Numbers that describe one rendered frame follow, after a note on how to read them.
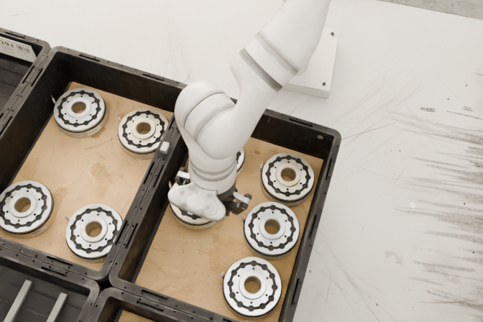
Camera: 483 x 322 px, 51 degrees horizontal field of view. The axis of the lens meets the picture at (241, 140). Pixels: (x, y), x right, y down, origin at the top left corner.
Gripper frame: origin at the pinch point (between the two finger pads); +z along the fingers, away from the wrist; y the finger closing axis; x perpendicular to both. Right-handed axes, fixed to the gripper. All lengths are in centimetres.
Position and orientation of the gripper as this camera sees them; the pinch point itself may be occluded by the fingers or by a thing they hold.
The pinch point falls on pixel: (213, 204)
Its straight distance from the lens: 94.2
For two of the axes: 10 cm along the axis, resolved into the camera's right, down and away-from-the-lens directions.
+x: -3.8, 8.1, -4.4
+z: -0.5, 4.6, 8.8
